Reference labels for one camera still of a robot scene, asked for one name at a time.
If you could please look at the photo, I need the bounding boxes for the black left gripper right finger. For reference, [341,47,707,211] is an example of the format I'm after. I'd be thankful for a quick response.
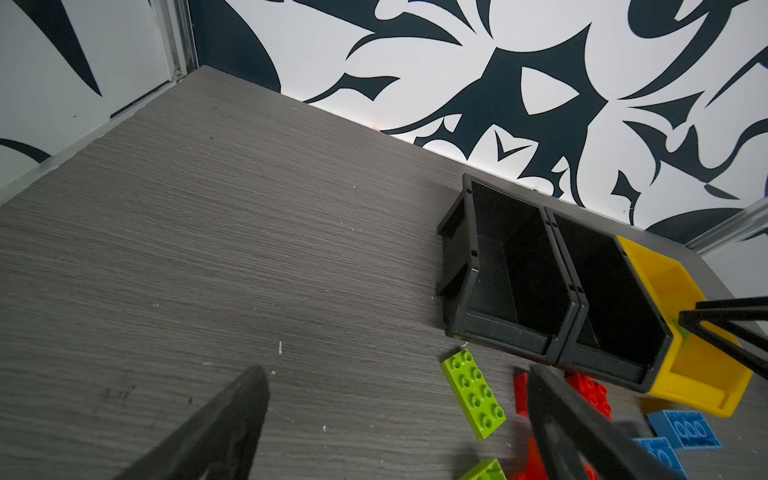
[528,365,681,479]

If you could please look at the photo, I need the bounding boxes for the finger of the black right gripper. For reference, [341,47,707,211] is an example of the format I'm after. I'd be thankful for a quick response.
[696,296,767,321]
[679,309,767,379]

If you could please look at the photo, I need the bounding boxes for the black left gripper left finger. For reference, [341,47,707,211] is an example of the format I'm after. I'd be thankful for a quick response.
[117,366,269,479]

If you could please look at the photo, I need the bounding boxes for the blue lego brick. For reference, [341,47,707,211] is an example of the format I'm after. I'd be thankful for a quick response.
[634,437,688,479]
[646,410,722,450]

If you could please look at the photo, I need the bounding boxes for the yellow storage bin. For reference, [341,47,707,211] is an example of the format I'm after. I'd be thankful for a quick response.
[618,236,753,418]

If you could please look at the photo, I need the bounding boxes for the red lego brick right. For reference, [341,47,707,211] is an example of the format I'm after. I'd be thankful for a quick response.
[565,372,612,420]

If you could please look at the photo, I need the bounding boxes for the red lego brick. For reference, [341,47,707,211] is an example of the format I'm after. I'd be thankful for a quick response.
[565,372,612,420]
[513,371,529,418]

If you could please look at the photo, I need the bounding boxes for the red lego arch piece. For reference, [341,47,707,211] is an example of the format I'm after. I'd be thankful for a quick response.
[512,436,601,480]

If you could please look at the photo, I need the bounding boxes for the middle black storage bin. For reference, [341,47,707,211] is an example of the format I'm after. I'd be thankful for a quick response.
[545,208,672,393]

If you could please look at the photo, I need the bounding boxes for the black storage bin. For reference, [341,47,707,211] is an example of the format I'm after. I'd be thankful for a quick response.
[436,174,580,365]
[545,208,672,393]

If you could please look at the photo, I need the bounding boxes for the red lego brick left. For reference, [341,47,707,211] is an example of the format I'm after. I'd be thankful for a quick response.
[513,371,529,418]

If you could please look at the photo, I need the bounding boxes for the green lego brick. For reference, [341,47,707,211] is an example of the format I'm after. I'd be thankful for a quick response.
[459,459,506,480]

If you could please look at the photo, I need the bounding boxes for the green flat lego plate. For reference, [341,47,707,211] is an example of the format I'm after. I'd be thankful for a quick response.
[440,349,506,440]

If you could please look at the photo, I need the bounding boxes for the left black storage bin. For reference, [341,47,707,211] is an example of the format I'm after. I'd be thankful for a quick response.
[436,174,580,365]

